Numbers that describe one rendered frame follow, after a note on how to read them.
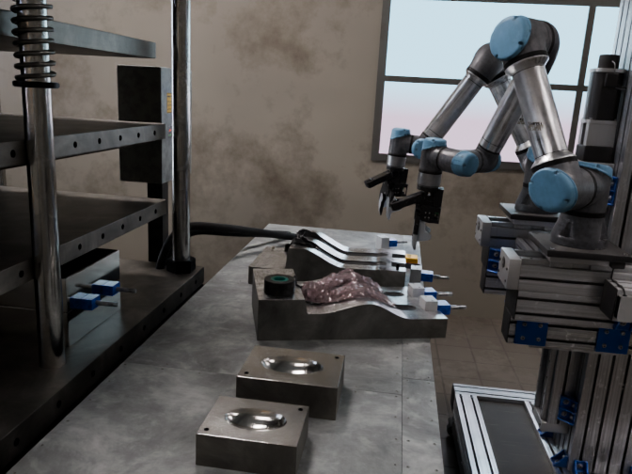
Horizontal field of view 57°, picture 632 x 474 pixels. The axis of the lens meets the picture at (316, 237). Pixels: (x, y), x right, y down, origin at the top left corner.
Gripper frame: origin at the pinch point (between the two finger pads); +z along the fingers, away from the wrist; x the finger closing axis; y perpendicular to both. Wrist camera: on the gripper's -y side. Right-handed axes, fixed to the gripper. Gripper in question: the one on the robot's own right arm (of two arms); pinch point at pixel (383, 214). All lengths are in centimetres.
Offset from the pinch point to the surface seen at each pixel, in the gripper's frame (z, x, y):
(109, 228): -4, -51, -105
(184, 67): -49, -16, -85
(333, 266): 6, -49, -38
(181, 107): -36, -16, -85
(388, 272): 5, -57, -23
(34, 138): -31, -82, -120
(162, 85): -42, -1, -90
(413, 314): 7, -85, -28
